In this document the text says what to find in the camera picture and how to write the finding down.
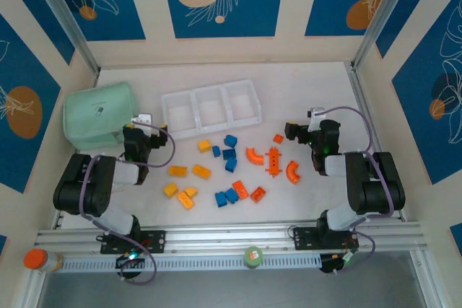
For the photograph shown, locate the orange curved lego piece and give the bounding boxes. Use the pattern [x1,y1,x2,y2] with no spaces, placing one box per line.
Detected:
[245,146,266,167]
[285,160,302,185]

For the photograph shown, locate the mint green fabric pouch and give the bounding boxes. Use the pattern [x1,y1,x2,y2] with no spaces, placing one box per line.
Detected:
[63,82,142,150]

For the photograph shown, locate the orange cross-shaped lego piece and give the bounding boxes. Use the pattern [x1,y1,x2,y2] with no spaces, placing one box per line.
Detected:
[264,145,284,178]

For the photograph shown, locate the black base electronics box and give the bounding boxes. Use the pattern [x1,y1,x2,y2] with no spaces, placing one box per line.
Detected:
[319,250,360,276]
[114,251,146,280]

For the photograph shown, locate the green round tape roll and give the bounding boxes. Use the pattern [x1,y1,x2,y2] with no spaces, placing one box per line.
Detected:
[243,245,264,270]

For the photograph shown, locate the jar with orange lid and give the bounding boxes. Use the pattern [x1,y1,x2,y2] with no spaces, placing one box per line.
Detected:
[23,248,65,273]

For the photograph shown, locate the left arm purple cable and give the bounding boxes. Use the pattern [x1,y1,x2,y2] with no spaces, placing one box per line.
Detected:
[79,120,177,286]

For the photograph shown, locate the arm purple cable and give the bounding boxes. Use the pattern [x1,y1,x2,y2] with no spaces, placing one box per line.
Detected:
[317,105,396,276]
[79,120,177,286]

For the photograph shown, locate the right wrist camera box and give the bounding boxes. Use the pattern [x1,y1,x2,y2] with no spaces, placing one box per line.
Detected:
[307,107,328,132]

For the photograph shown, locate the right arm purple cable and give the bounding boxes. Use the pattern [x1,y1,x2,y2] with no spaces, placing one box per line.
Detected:
[317,105,396,276]

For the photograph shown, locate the aluminium side rail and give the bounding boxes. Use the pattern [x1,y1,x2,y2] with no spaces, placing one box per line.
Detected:
[53,208,66,230]
[344,61,407,222]

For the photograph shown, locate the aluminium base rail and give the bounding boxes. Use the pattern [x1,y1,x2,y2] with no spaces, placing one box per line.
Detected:
[34,218,429,255]

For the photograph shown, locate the aluminium frame post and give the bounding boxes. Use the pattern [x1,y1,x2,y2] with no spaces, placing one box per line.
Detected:
[350,0,422,73]
[25,0,101,75]

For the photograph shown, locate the white slotted cable tray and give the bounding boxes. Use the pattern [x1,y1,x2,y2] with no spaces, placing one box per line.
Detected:
[53,252,323,273]

